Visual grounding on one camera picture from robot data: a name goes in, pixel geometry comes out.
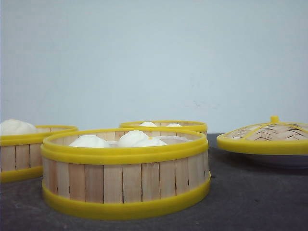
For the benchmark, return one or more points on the bamboo steamer basket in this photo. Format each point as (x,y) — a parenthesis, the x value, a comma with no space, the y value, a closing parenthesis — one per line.
(20,155)
(196,126)
(119,183)

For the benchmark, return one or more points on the white bun rear right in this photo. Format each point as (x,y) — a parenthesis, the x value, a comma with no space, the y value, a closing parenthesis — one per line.
(174,125)

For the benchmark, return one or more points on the woven bamboo steamer lid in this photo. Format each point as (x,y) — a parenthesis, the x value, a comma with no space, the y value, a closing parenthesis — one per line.
(271,138)

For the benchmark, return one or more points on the white bun front right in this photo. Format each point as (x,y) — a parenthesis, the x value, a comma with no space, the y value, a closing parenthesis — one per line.
(136,138)

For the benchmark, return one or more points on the white bun rear left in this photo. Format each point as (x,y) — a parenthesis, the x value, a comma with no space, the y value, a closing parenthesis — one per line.
(148,124)

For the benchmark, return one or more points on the white plate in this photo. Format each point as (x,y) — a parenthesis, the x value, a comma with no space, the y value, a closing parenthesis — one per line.
(292,161)

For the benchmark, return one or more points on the white bun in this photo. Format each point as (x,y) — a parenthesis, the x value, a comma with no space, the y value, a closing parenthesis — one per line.
(90,141)
(174,125)
(148,124)
(136,138)

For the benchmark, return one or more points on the white bun front left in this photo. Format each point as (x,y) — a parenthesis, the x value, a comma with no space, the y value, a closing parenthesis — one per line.
(90,141)

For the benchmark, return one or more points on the white bun left basket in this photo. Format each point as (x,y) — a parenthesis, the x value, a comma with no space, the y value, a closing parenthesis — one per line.
(16,127)

